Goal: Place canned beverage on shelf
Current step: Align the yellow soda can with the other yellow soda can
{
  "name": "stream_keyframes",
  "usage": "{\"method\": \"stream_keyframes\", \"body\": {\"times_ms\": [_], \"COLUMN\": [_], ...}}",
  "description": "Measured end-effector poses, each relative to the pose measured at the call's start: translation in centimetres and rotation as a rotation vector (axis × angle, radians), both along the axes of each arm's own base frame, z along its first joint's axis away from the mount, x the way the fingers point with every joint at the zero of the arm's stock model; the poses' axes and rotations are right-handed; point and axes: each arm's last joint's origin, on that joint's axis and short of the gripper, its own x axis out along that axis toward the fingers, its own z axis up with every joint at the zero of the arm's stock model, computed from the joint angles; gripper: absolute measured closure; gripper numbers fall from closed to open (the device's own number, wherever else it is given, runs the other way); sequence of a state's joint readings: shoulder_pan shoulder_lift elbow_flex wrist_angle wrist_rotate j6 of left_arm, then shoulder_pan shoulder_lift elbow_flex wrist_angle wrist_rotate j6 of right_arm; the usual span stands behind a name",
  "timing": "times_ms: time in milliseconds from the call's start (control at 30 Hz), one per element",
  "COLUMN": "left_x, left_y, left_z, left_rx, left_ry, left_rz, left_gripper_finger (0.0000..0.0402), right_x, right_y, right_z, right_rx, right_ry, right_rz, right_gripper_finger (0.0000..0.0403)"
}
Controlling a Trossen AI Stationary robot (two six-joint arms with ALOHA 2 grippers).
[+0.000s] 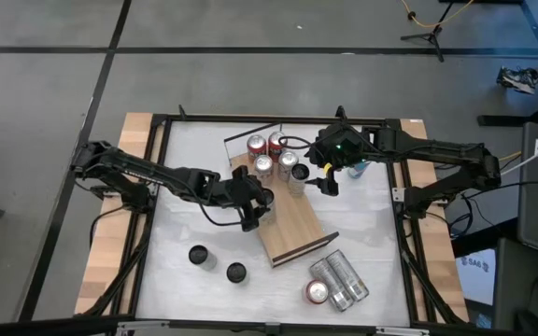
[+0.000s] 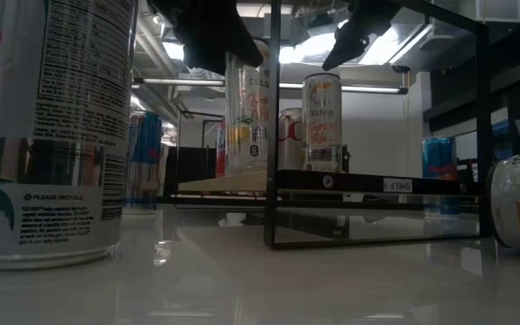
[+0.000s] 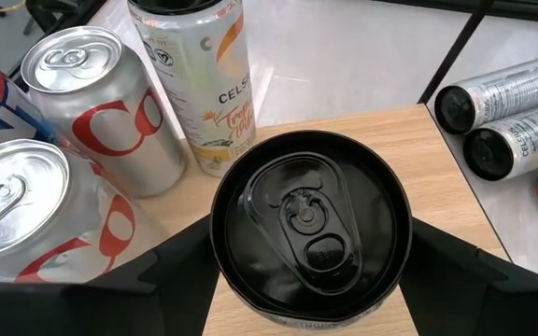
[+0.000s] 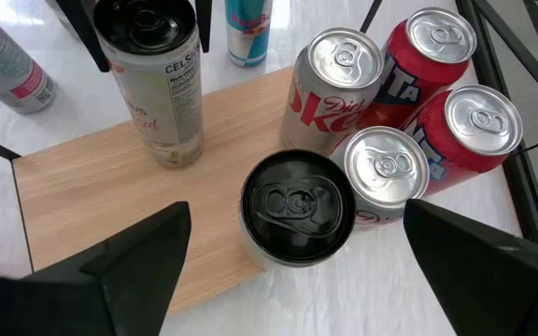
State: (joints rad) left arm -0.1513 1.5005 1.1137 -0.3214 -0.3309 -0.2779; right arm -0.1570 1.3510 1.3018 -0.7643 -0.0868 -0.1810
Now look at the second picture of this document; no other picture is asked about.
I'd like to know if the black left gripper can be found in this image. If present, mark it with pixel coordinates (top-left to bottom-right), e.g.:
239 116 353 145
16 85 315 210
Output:
149 0 265 76

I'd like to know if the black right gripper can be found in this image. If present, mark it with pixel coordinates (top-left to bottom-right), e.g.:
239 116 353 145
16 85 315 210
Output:
321 0 401 72

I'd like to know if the silver Celsius can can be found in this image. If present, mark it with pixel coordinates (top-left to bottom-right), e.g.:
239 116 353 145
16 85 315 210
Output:
487 153 520 254
0 0 138 272
302 72 344 173
224 39 271 178

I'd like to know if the red Fanta can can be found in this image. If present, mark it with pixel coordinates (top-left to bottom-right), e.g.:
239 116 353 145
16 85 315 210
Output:
214 117 228 178

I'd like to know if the silver Diet Coke can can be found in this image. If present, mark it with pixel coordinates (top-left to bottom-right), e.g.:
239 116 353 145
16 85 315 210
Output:
278 107 305 172

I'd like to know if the long linear ceiling light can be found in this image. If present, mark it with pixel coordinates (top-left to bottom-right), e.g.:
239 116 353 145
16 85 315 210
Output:
133 77 408 95

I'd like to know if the ceiling light panel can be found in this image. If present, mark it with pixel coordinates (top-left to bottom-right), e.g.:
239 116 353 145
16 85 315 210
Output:
162 41 185 62
279 31 338 64
358 22 435 67

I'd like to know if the black partition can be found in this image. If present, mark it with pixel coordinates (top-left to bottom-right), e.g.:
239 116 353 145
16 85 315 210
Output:
163 146 218 198

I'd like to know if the blue silver Red Bull can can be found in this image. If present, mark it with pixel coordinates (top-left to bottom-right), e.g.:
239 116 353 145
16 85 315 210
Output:
124 110 164 214

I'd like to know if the light blue Red Bull can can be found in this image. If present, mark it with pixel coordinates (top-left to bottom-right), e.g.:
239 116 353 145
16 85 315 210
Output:
422 136 459 216

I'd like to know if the wooden shelf black metal frame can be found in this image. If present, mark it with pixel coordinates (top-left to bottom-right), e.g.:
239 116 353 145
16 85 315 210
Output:
173 0 491 252

